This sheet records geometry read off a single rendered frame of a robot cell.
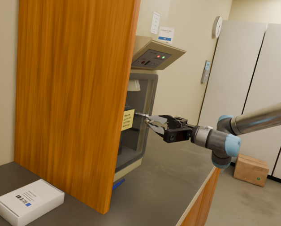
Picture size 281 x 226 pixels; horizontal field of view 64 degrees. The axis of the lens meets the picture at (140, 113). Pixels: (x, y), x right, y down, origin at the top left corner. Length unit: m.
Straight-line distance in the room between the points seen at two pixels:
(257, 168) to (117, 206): 2.89
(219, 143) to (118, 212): 0.42
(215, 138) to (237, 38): 3.04
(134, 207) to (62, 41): 0.61
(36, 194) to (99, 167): 0.22
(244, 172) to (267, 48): 1.78
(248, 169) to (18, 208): 3.15
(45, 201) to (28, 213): 0.06
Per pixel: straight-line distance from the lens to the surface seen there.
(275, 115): 0.89
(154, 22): 0.93
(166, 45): 0.78
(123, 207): 0.85
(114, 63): 0.65
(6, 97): 1.03
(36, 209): 0.77
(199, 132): 0.85
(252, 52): 3.74
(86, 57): 0.72
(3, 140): 1.09
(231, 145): 0.84
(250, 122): 0.93
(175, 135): 0.83
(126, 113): 0.84
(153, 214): 0.85
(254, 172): 3.58
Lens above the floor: 1.45
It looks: 14 degrees down
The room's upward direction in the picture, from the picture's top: 10 degrees clockwise
